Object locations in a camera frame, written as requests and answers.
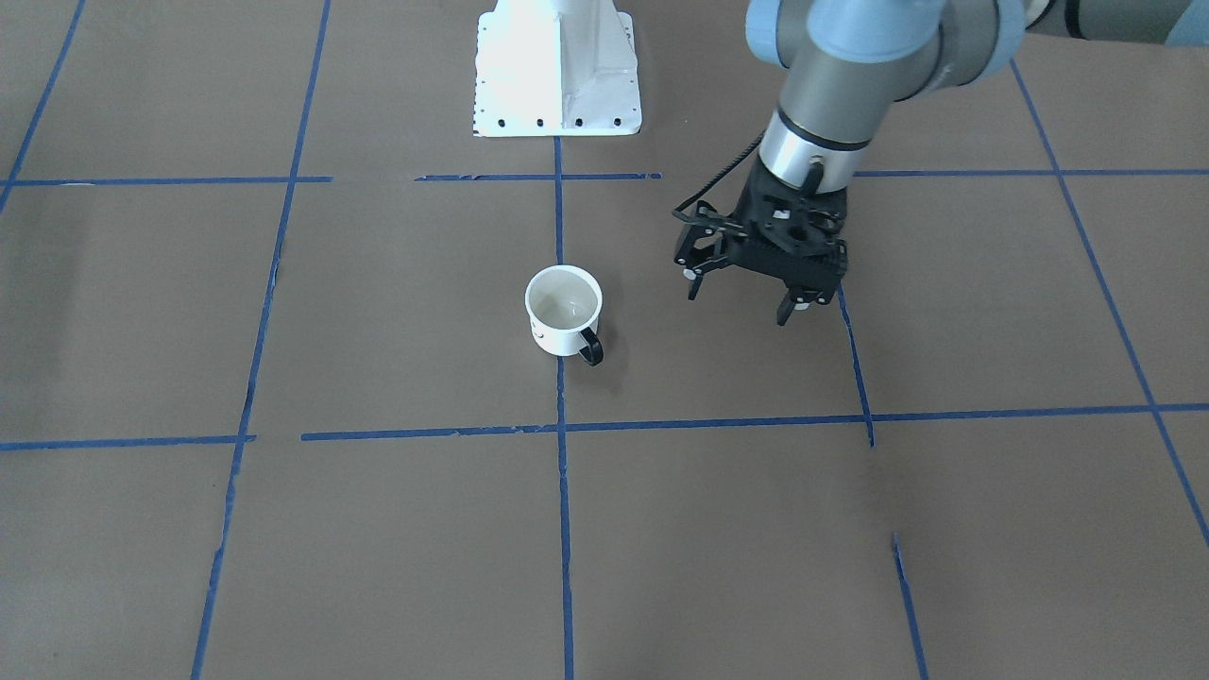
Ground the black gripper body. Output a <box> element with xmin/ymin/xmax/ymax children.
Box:
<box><xmin>728</xmin><ymin>162</ymin><xmax>849</xmax><ymax>305</ymax></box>

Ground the white smiley mug black handle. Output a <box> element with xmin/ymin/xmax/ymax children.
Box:
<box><xmin>523</xmin><ymin>265</ymin><xmax>605</xmax><ymax>365</ymax></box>

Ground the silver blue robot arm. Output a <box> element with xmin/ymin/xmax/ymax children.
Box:
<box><xmin>673</xmin><ymin>1</ymin><xmax>1207</xmax><ymax>325</ymax></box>

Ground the brown paper table cover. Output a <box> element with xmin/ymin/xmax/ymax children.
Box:
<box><xmin>2</xmin><ymin>1</ymin><xmax>1207</xmax><ymax>679</ymax></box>

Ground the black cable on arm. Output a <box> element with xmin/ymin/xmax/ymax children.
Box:
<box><xmin>673</xmin><ymin>132</ymin><xmax>764</xmax><ymax>214</ymax></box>

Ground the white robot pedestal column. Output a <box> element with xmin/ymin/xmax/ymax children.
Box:
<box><xmin>472</xmin><ymin>1</ymin><xmax>643</xmax><ymax>138</ymax></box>

